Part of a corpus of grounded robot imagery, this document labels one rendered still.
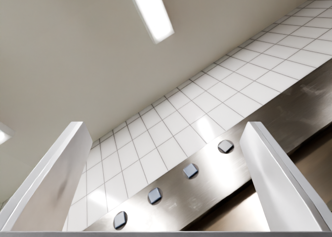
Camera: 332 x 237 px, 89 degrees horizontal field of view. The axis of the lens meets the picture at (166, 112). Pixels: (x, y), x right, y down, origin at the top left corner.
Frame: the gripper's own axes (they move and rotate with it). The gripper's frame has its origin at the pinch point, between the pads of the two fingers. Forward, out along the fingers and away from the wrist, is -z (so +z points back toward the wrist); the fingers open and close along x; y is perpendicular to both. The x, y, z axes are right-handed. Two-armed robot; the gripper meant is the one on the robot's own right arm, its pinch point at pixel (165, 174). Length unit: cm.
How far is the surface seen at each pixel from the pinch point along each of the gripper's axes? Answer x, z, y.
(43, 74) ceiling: 58, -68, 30
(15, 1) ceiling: 58, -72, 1
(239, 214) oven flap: -23, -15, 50
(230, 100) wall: -32, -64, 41
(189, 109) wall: -13, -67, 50
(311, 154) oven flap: -48, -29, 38
